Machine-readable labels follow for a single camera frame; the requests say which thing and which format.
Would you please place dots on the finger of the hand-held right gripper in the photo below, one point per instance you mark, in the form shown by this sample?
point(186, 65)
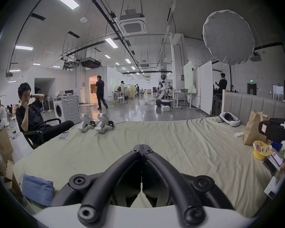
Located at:
point(274, 133)

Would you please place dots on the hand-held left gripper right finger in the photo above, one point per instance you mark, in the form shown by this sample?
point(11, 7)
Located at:
point(171, 172)

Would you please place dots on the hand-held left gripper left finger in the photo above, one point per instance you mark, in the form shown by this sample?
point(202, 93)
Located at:
point(114, 172)

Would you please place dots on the yellow instant noodle cup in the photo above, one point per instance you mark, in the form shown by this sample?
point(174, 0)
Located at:
point(261, 149)

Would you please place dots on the brown paper bag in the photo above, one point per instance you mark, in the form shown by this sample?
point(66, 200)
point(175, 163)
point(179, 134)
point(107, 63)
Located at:
point(251, 127)

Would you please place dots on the black phone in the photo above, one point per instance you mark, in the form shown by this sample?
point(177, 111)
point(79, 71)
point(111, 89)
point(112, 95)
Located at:
point(273, 161)

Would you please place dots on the grey padded headboard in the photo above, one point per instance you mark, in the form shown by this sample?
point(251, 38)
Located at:
point(251, 106)

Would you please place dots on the small white cloth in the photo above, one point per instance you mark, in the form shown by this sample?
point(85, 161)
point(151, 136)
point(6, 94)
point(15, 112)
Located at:
point(238, 134)

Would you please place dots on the bed with beige sheet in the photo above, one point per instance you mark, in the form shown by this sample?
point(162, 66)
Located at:
point(175, 136)

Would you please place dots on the white headset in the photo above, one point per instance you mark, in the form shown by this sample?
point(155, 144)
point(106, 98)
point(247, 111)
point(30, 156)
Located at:
point(229, 119)

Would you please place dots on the spare white hand-held gripper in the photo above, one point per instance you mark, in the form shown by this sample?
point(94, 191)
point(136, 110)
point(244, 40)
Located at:
point(102, 123)
point(83, 122)

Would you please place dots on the white box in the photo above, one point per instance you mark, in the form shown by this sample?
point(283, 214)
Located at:
point(274, 186)

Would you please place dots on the small phone with grey case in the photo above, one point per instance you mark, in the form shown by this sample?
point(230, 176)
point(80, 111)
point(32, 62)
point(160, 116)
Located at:
point(64, 135)

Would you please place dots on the folded blue garment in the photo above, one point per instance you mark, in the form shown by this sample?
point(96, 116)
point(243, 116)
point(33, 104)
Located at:
point(38, 189)

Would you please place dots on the white table with basket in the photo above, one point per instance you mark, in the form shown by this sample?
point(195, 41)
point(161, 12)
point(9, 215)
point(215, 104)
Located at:
point(184, 95)

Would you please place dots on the white washing machine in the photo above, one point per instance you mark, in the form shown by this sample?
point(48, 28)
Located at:
point(66, 108)

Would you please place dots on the white humanoid robot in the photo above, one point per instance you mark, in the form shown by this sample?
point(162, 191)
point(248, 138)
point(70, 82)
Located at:
point(162, 89)

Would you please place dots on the black office chair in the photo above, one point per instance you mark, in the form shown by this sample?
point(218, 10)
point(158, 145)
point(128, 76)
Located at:
point(29, 136)

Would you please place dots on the brown cardboard carton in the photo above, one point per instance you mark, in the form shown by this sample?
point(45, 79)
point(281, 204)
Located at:
point(1, 144)
point(7, 172)

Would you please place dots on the round white softbox lamp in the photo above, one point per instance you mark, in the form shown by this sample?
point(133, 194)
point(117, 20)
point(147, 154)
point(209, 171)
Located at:
point(228, 37)

